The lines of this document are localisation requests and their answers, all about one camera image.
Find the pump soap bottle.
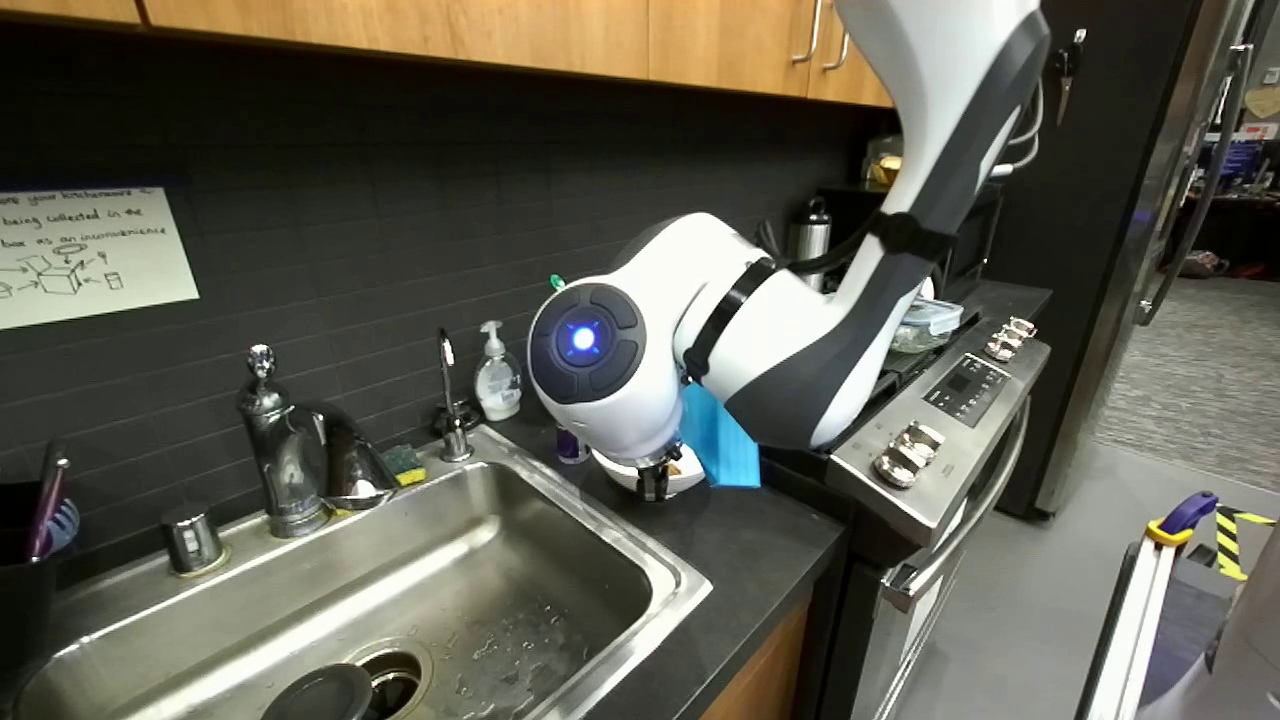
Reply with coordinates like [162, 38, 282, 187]
[472, 317, 528, 428]

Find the sink side sprayer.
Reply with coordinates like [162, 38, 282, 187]
[430, 327, 475, 466]

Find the wooden base cabinet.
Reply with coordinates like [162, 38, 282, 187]
[697, 592, 822, 720]

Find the yellow sponge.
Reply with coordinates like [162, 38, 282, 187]
[376, 446, 434, 493]

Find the stainless steel gas stove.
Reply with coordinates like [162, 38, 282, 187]
[744, 278, 1055, 720]

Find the stainless steel sink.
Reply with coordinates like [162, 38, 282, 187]
[0, 423, 716, 720]

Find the dark metal sink fixture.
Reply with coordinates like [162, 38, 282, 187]
[324, 414, 393, 518]

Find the steel thermos bottle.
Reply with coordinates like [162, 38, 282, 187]
[787, 191, 839, 267]

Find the chrome faucet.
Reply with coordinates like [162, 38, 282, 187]
[237, 339, 333, 545]

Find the woven basket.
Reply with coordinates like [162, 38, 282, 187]
[860, 131, 914, 200]

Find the wooden cabinet door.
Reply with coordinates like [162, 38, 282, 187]
[646, 0, 822, 102]
[812, 0, 901, 113]
[137, 0, 651, 81]
[0, 0, 149, 33]

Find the chrome sink hole cap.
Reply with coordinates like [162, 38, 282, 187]
[166, 510, 230, 578]

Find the black refrigerator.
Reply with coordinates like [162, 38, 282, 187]
[977, 0, 1264, 525]

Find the yellow black striped bar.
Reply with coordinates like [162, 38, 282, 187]
[1209, 506, 1280, 588]

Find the thin red utensil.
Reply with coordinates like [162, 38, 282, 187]
[26, 450, 75, 568]

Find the black utensil cup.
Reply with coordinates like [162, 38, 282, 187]
[0, 476, 73, 676]

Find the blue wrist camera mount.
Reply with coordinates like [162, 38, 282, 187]
[675, 380, 763, 493]

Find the metal cabinet handle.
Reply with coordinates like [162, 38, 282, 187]
[816, 0, 855, 71]
[787, 0, 826, 67]

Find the white frame blue handle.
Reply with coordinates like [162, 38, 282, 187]
[1071, 488, 1224, 720]

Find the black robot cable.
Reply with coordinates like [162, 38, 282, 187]
[987, 26, 1094, 183]

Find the handwritten white wall sign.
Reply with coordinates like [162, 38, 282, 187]
[0, 183, 205, 336]

